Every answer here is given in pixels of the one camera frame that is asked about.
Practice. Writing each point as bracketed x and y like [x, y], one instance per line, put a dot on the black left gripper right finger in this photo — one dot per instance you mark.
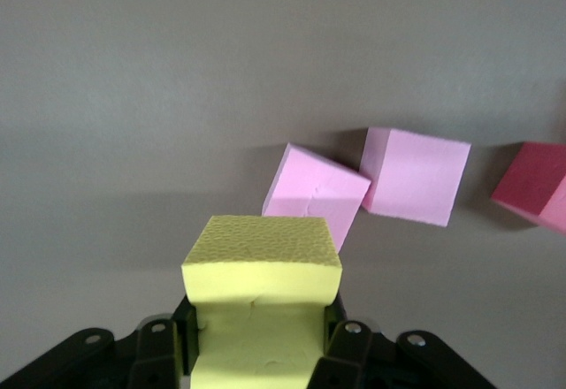
[349, 353]

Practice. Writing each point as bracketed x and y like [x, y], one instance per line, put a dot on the yellow foam cube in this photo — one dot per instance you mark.
[261, 283]

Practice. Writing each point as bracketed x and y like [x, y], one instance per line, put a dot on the red foam cube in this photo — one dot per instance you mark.
[526, 181]

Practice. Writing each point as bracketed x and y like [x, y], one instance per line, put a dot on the pink foam cube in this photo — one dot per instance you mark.
[415, 177]
[309, 185]

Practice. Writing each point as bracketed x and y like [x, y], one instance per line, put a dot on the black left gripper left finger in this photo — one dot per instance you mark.
[155, 353]

